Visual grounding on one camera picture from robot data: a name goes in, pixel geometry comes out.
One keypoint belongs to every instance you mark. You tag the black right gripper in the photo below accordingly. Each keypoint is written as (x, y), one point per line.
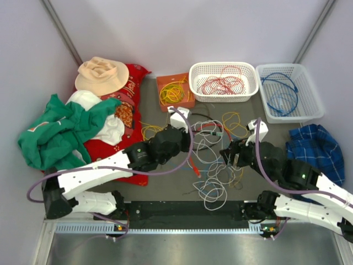
(235, 146)

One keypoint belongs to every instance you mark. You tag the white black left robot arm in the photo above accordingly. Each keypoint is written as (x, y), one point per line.
(70, 191)

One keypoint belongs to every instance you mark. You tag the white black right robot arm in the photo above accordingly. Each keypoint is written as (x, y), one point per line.
(303, 192)

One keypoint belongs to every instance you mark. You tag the blue plaid cloth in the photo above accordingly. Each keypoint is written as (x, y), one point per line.
(315, 145)

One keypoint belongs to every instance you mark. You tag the white empty perforated basket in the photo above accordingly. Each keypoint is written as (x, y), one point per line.
(288, 93)

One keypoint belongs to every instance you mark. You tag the orange cardboard box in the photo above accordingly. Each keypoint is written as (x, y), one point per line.
(174, 90)

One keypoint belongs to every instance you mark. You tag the red patterned cloth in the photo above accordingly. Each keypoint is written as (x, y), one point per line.
(128, 112)

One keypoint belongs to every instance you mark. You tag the white garment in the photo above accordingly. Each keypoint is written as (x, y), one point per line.
(113, 129)

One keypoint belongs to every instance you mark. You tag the beige bucket hat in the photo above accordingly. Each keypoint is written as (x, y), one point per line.
(101, 76)

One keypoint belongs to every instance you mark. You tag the green garment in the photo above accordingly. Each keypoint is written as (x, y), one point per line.
(56, 138)

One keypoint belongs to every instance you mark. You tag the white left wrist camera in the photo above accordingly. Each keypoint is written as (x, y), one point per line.
(178, 120)

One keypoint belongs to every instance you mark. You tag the white basket with red cable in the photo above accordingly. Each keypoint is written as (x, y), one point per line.
(223, 82)

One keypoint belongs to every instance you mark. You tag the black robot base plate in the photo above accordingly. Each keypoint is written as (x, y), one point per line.
(189, 215)

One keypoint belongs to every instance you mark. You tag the slotted cable duct rail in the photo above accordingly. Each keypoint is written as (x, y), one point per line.
(110, 228)

